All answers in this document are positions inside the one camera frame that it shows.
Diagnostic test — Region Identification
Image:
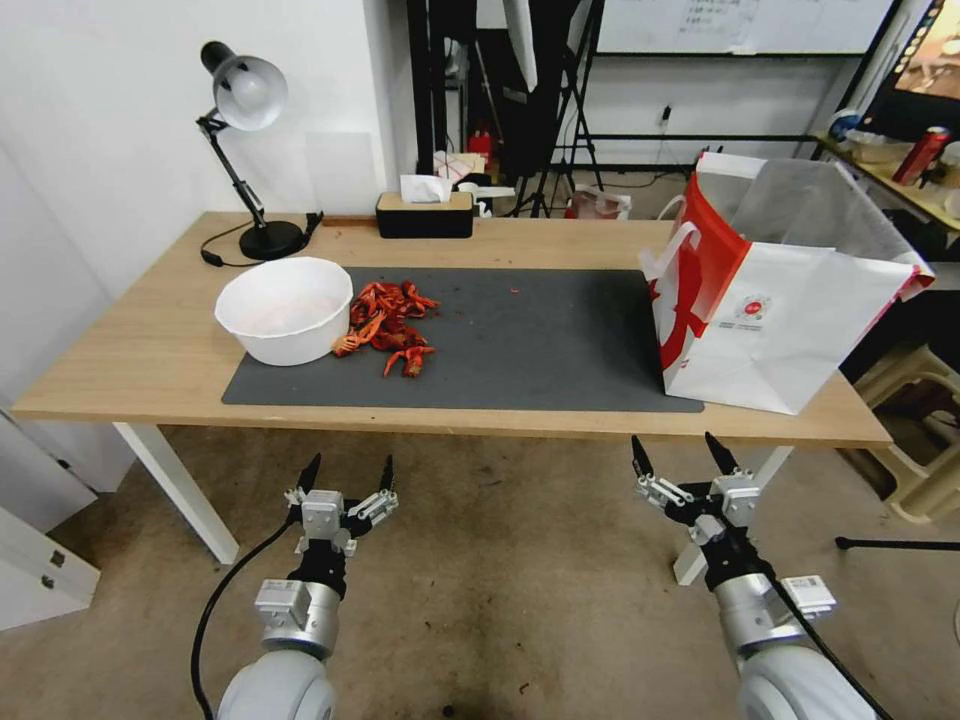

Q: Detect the white tissue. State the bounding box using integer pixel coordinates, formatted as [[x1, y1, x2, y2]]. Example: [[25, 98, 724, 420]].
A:
[[399, 173, 454, 205]]

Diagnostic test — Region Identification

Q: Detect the dark grey desk mat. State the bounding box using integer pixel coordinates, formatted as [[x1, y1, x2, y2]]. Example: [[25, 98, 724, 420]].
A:
[[221, 266, 706, 414]]

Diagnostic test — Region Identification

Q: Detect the white photo reflector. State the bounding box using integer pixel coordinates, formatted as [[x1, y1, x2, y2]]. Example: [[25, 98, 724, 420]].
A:
[[500, 0, 594, 94]]

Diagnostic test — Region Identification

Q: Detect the white round takeout container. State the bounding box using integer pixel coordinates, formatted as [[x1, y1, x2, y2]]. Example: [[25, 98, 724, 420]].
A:
[[215, 257, 355, 367]]

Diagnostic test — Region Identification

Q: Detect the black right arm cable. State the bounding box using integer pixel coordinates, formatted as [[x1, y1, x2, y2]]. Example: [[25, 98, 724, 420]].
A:
[[763, 571, 895, 720]]

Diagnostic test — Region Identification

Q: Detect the patterned cardboard box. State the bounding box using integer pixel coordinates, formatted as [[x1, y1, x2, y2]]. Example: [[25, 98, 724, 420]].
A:
[[433, 149, 487, 181]]

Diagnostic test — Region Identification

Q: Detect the red and white shopping bag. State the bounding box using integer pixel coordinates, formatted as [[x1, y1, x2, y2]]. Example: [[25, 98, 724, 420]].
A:
[[566, 185, 634, 221]]

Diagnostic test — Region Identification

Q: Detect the red crayfish shell pile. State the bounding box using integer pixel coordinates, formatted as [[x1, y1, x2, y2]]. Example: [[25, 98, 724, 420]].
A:
[[349, 280, 442, 352]]

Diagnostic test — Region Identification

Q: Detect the black tissue box wooden lid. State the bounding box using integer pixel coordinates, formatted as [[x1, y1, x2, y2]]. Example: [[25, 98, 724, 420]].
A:
[[375, 191, 475, 240]]

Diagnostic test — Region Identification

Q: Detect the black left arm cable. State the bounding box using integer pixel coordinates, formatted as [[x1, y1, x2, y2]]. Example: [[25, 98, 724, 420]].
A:
[[190, 520, 302, 720]]

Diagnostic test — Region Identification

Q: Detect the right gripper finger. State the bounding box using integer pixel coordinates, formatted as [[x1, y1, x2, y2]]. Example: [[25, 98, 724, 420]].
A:
[[705, 431, 756, 493], [631, 434, 696, 514]]

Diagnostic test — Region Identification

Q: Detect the beige plastic stool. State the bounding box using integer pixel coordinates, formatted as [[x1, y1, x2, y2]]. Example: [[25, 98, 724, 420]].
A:
[[851, 347, 960, 526]]

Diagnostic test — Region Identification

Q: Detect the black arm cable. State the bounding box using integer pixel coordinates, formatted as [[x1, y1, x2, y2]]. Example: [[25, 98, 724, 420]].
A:
[[190, 520, 302, 720], [763, 571, 895, 720]]

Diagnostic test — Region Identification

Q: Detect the yellow side table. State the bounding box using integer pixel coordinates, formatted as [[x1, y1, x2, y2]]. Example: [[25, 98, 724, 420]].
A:
[[813, 131, 960, 243]]

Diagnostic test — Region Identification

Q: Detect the black stand leg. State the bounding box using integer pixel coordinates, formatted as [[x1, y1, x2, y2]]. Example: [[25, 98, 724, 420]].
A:
[[834, 533, 960, 553]]

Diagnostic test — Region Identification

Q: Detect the wooden table with white legs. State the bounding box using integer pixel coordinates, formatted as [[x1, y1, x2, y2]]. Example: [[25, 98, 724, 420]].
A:
[[11, 211, 894, 586]]

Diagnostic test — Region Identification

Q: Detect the white and red takeout bag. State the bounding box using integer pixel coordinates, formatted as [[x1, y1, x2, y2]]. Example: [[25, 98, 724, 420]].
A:
[[638, 152, 937, 418]]

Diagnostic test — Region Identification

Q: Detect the black desk lamp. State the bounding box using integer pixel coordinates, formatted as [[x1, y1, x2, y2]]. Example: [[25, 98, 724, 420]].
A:
[[196, 41, 305, 262]]

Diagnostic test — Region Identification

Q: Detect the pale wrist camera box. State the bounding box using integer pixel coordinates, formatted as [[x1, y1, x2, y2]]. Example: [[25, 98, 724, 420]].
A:
[[301, 490, 347, 542], [708, 485, 761, 532]]

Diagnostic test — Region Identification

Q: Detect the whiteboard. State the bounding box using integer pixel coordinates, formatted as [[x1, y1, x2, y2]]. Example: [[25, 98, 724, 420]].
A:
[[596, 0, 898, 56]]

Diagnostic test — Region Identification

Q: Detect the white cabinet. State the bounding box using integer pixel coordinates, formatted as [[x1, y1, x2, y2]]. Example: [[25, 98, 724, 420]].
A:
[[0, 408, 103, 633]]

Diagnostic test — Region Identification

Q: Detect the black tripod stand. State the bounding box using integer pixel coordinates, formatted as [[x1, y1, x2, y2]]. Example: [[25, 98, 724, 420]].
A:
[[513, 0, 610, 220]]

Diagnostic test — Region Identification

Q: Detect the black framed monitor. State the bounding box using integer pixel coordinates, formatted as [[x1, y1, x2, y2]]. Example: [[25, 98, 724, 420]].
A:
[[860, 0, 960, 141]]

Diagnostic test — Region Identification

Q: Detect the red drink can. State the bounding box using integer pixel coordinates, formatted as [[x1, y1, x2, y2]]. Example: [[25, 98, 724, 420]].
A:
[[891, 125, 952, 187]]

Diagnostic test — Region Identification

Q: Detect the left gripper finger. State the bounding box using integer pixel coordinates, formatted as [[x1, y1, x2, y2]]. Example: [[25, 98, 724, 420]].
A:
[[346, 454, 401, 525], [282, 452, 324, 509]]

